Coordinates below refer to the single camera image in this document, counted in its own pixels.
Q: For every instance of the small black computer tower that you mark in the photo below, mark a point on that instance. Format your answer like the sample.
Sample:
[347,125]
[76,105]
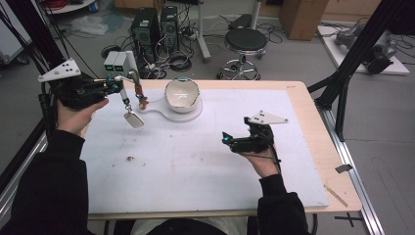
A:
[169,26]

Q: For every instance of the person's torso clothing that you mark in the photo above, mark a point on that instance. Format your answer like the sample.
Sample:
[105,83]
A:
[195,226]

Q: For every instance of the white floor board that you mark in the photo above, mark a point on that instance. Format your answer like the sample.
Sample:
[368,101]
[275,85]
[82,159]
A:
[339,57]

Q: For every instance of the person's right hand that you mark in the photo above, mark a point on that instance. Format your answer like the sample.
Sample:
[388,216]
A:
[264,164]

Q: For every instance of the white metal stand leg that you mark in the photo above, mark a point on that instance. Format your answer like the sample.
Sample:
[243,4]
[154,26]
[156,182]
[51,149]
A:
[203,36]

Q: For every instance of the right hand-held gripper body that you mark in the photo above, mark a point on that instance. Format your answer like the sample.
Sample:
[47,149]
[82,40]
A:
[257,137]

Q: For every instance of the aluminium rail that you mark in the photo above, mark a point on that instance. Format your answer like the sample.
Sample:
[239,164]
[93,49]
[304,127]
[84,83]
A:
[19,182]
[355,182]

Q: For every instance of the white bowl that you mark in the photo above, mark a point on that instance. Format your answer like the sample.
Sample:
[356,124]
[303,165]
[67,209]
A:
[182,98]

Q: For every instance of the person's left hand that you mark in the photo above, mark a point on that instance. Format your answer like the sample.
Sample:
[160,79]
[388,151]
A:
[73,119]

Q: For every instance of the grey box with green display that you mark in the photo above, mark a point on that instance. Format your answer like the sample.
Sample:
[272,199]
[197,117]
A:
[120,62]
[109,62]

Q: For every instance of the brown cardboard box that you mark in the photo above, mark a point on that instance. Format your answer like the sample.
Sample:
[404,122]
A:
[303,18]

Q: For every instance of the white key stand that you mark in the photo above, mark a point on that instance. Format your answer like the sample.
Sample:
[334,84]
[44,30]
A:
[182,117]

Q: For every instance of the white foam board mat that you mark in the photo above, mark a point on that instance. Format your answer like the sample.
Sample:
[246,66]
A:
[195,169]

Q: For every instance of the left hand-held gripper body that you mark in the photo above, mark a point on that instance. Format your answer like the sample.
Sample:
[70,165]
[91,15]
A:
[75,93]

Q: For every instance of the grey tape piece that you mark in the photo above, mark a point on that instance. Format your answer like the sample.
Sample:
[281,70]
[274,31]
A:
[343,168]

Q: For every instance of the clear plastic bag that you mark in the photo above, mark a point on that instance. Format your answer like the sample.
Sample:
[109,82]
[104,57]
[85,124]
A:
[89,25]

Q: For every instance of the black metal frame stand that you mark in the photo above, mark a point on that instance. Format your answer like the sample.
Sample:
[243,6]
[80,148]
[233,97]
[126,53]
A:
[29,29]
[352,55]

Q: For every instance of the large black computer tower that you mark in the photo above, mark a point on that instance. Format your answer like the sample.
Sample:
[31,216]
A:
[145,29]

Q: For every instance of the black round stool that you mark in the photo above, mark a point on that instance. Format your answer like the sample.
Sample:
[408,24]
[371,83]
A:
[245,39]

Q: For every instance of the thin wooden stick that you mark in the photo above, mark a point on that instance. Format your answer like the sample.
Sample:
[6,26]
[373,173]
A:
[336,196]

